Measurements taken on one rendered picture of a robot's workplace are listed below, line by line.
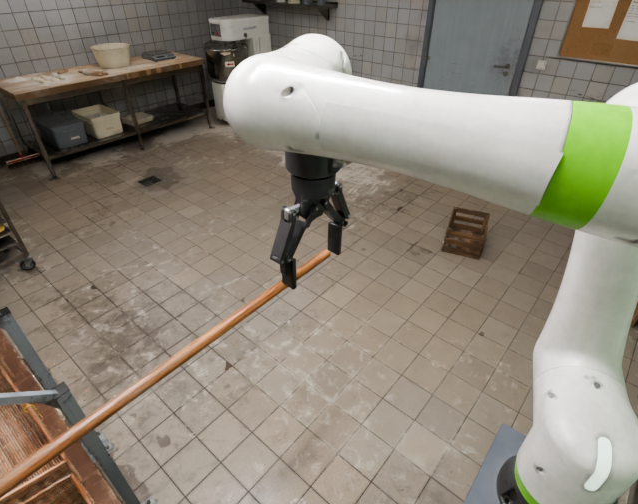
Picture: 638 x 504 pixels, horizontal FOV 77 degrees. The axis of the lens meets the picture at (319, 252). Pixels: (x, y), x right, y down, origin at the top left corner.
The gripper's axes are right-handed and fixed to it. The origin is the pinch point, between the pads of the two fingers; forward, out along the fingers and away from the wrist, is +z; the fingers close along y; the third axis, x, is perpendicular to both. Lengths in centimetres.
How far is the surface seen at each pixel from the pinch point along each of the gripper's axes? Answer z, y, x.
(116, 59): 59, 190, 462
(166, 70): 73, 233, 431
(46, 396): 52, -45, 59
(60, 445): 27, -48, 23
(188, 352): 27.6, -19.1, 22.6
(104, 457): 90, -42, 57
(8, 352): 92, -47, 133
